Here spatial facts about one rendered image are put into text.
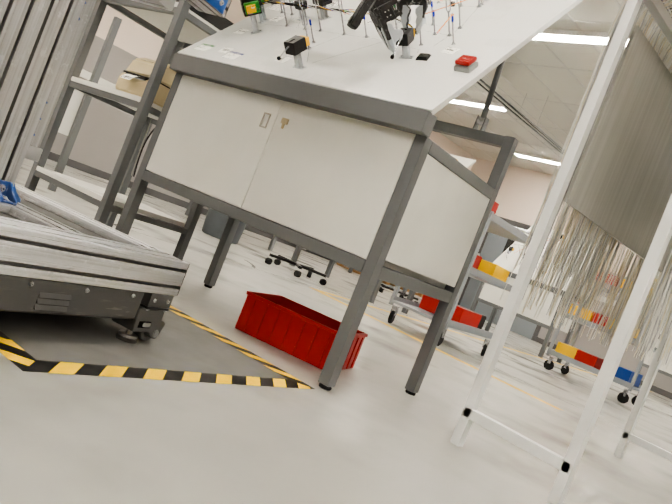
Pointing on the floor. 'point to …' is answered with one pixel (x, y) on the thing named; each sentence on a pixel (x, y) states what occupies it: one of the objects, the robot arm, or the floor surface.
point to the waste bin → (213, 225)
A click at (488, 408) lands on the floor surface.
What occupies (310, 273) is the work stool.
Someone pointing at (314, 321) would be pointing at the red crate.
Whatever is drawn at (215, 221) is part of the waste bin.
